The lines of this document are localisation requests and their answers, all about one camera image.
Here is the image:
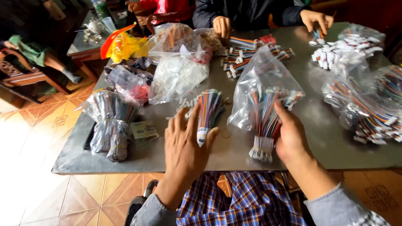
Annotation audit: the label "person's left hand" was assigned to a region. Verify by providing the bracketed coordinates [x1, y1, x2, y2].
[163, 104, 220, 187]

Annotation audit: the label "person's right hand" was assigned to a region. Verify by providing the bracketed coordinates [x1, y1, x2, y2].
[273, 101, 314, 164]

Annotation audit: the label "rainbow ribbon cable bundle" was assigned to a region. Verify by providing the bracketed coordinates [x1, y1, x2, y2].
[248, 87, 305, 164]
[185, 89, 227, 148]

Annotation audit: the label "folded banknotes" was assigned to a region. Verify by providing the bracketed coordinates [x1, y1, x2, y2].
[130, 121, 160, 148]

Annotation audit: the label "loose white connectors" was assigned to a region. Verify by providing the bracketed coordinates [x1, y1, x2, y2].
[166, 95, 199, 121]

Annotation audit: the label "person's dark shoe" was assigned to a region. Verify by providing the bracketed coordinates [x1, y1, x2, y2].
[124, 179, 160, 226]

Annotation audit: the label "person's plaid trousers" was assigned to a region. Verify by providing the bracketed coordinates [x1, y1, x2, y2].
[175, 171, 308, 226]

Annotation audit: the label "bag of white connectors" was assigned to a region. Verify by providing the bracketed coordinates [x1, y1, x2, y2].
[148, 54, 210, 105]

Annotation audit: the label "clear plastic bag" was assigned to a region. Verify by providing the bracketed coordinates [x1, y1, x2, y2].
[227, 44, 306, 132]

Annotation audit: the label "bag of red rubber bands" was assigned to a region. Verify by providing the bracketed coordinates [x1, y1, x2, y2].
[105, 64, 153, 106]

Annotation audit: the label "yellow red snack bag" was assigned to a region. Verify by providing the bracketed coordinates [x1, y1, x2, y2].
[100, 23, 149, 64]

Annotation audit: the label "wooden side table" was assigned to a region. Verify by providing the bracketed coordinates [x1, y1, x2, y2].
[66, 9, 134, 83]

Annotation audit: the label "clear plastic cup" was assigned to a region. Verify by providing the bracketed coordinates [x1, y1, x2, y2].
[102, 16, 117, 34]

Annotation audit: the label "white teapot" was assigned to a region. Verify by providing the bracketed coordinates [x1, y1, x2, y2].
[82, 17, 106, 35]

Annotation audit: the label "green bottle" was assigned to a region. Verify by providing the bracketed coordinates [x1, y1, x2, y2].
[92, 0, 109, 18]

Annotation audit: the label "carved wooden chair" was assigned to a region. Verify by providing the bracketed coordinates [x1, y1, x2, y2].
[0, 47, 72, 105]

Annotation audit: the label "bag of wrapped cable bundles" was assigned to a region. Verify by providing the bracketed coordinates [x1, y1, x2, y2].
[81, 89, 141, 163]

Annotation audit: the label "large bag of ribbon cables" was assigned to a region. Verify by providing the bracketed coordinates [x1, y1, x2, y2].
[321, 53, 402, 145]

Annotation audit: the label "pile of ribbon cable bundles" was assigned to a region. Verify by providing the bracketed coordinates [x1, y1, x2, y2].
[221, 33, 296, 79]

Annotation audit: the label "small ribbon cable bundle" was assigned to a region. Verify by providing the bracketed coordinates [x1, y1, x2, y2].
[309, 28, 328, 46]

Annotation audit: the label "bag of white-tipped cables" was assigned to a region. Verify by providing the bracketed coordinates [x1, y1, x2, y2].
[310, 24, 386, 71]

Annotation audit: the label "clear bag of cable bundles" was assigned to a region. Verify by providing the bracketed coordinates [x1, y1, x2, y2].
[148, 23, 213, 65]

